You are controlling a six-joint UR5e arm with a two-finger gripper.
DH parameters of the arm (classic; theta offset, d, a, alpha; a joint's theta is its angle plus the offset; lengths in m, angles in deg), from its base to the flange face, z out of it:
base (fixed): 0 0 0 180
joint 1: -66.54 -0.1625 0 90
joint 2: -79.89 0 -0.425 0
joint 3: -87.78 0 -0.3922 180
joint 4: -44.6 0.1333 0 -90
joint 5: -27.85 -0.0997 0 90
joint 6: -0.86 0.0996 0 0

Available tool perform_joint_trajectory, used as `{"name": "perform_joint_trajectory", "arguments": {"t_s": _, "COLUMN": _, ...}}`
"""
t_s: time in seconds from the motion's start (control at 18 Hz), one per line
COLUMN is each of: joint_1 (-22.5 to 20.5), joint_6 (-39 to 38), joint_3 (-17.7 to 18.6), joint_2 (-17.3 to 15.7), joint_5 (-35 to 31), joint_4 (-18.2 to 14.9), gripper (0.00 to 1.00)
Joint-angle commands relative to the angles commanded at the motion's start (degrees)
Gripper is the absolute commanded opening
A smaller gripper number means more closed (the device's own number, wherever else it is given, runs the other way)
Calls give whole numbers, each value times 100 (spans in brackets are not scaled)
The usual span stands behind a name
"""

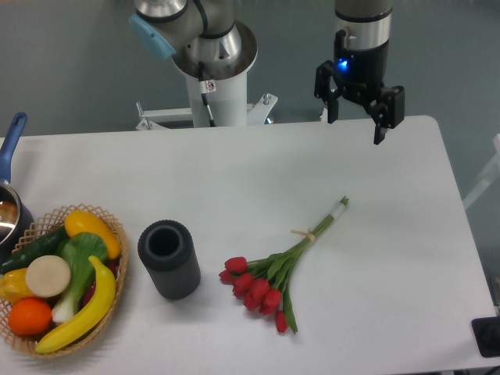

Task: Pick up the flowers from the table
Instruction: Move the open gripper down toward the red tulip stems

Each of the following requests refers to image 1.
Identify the green bok choy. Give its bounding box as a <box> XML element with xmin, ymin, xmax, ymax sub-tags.
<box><xmin>52</xmin><ymin>232</ymin><xmax>108</xmax><ymax>325</ymax></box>

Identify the red tulip bouquet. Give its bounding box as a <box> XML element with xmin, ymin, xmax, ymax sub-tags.
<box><xmin>219</xmin><ymin>196</ymin><xmax>350</xmax><ymax>334</ymax></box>

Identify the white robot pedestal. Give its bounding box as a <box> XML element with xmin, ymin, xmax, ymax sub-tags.
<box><xmin>136</xmin><ymin>20</ymin><xmax>278</xmax><ymax>130</ymax></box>

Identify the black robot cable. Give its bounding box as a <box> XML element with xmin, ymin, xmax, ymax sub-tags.
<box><xmin>197</xmin><ymin>61</ymin><xmax>217</xmax><ymax>128</ymax></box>

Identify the blue handled saucepan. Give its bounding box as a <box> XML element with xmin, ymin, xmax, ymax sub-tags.
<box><xmin>1</xmin><ymin>112</ymin><xmax>34</xmax><ymax>263</ymax></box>

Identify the woven wicker basket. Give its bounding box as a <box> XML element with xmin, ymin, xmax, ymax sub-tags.
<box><xmin>1</xmin><ymin>203</ymin><xmax>129</xmax><ymax>359</ymax></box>

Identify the orange fruit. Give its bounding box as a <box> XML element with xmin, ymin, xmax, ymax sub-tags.
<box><xmin>8</xmin><ymin>298</ymin><xmax>52</xmax><ymax>336</ymax></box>

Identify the beige round disc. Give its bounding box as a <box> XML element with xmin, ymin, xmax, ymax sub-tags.
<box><xmin>25</xmin><ymin>255</ymin><xmax>71</xmax><ymax>298</ymax></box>

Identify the yellow squash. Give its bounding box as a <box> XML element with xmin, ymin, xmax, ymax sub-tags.
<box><xmin>64</xmin><ymin>210</ymin><xmax>121</xmax><ymax>260</ymax></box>

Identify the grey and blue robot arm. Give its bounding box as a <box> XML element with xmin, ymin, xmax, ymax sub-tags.
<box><xmin>129</xmin><ymin>1</ymin><xmax>405</xmax><ymax>143</ymax></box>

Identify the white frame at right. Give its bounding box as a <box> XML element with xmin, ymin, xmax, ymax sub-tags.
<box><xmin>462</xmin><ymin>134</ymin><xmax>499</xmax><ymax>211</ymax></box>

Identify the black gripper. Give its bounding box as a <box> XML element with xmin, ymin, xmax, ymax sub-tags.
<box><xmin>314</xmin><ymin>29</ymin><xmax>405</xmax><ymax>145</ymax></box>

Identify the yellow bell pepper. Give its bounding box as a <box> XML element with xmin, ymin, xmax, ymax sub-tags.
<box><xmin>1</xmin><ymin>268</ymin><xmax>35</xmax><ymax>304</ymax></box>

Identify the green cucumber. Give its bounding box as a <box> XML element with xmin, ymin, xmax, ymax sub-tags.
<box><xmin>1</xmin><ymin>226</ymin><xmax>69</xmax><ymax>275</ymax></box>

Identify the dark grey ribbed vase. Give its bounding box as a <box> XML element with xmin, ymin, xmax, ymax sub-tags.
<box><xmin>137</xmin><ymin>220</ymin><xmax>201</xmax><ymax>300</ymax></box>

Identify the black device at edge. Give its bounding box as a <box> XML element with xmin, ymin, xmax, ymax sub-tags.
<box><xmin>471</xmin><ymin>316</ymin><xmax>500</xmax><ymax>358</ymax></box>

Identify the red fruit in basket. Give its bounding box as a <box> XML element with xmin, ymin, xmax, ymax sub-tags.
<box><xmin>80</xmin><ymin>259</ymin><xmax>119</xmax><ymax>308</ymax></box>

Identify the yellow banana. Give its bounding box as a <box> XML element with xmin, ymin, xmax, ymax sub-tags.
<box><xmin>35</xmin><ymin>255</ymin><xmax>116</xmax><ymax>354</ymax></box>

